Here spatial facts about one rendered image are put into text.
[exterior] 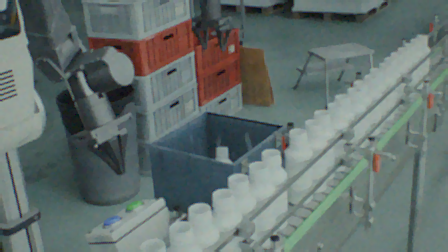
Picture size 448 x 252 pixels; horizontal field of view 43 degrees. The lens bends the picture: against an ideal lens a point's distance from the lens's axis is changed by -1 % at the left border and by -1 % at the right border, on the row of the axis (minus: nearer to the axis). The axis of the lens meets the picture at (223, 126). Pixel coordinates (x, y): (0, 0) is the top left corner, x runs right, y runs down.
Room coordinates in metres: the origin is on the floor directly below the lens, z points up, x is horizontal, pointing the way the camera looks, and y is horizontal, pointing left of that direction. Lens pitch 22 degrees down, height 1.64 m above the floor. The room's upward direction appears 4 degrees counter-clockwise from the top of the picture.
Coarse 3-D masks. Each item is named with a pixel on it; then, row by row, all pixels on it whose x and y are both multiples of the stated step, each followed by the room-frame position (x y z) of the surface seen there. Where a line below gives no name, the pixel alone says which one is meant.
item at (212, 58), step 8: (192, 32) 4.49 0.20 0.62; (200, 32) 4.53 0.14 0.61; (224, 32) 4.41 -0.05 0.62; (232, 32) 4.25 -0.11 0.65; (208, 40) 4.49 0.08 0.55; (216, 40) 4.05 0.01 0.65; (232, 40) 4.26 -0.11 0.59; (200, 48) 3.88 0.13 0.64; (208, 48) 3.98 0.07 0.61; (216, 48) 4.06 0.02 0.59; (232, 48) 4.25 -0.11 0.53; (200, 56) 3.87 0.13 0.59; (208, 56) 3.97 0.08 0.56; (216, 56) 4.06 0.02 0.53; (224, 56) 4.16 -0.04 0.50; (232, 56) 4.24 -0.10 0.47; (200, 64) 3.87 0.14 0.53; (208, 64) 3.96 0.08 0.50; (216, 64) 4.04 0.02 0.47; (200, 72) 3.86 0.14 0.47
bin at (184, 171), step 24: (192, 120) 1.76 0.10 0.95; (216, 120) 1.80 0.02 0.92; (240, 120) 1.74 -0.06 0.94; (168, 144) 1.65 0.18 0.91; (192, 144) 1.75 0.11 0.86; (216, 144) 1.80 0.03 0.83; (240, 144) 1.75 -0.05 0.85; (264, 144) 1.53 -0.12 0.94; (168, 168) 1.53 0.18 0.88; (192, 168) 1.48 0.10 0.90; (216, 168) 1.43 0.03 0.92; (240, 168) 1.43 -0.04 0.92; (168, 192) 1.54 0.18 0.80; (192, 192) 1.49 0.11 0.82
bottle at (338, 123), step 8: (328, 104) 1.25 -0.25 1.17; (336, 104) 1.25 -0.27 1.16; (336, 112) 1.22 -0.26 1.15; (336, 120) 1.22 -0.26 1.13; (344, 120) 1.23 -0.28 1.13; (336, 128) 1.21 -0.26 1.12; (344, 128) 1.21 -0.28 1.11; (336, 136) 1.21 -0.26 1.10; (336, 144) 1.21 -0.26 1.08; (336, 152) 1.21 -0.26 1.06; (344, 152) 1.22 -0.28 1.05; (336, 160) 1.21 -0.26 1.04; (344, 168) 1.22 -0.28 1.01
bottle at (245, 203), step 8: (232, 176) 0.92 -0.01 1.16; (240, 176) 0.92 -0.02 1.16; (232, 184) 0.89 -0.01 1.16; (240, 184) 0.89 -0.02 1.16; (248, 184) 0.90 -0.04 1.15; (240, 192) 0.89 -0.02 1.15; (248, 192) 0.90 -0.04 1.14; (240, 200) 0.88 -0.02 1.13; (248, 200) 0.89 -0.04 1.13; (240, 208) 0.88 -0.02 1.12; (248, 208) 0.88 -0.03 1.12; (256, 208) 0.90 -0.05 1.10; (248, 216) 0.88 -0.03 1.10; (256, 224) 0.89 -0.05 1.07; (256, 232) 0.89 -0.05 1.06
